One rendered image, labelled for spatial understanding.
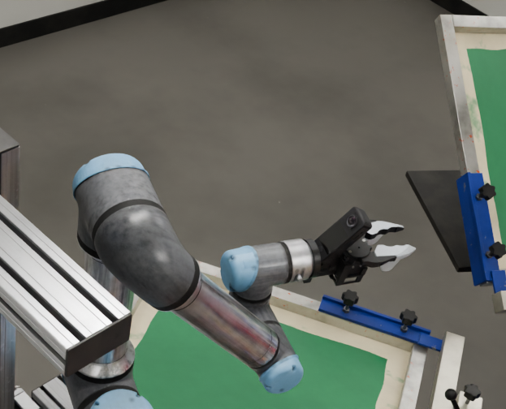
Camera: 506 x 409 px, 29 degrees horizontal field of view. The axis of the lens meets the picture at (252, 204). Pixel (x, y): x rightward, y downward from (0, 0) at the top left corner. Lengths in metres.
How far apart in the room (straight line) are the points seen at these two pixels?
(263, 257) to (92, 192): 0.37
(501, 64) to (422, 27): 3.31
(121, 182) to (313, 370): 1.19
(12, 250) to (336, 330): 1.60
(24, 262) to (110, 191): 0.34
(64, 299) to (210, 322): 0.46
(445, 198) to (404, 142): 1.94
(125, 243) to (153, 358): 1.10
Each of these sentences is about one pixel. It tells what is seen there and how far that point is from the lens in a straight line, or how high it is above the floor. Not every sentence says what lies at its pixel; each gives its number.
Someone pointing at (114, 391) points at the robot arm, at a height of 1.49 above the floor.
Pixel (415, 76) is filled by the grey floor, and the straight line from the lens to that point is 5.72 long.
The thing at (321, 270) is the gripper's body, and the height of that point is 1.63.
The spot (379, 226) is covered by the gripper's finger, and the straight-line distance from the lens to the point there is 1.83.
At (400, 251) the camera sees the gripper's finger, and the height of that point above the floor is 1.68.
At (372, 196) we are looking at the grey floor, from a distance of 4.70.
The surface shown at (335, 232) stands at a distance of 1.74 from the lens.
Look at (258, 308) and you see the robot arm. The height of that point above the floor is 1.59.
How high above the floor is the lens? 2.82
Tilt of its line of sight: 39 degrees down
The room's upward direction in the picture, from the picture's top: 12 degrees clockwise
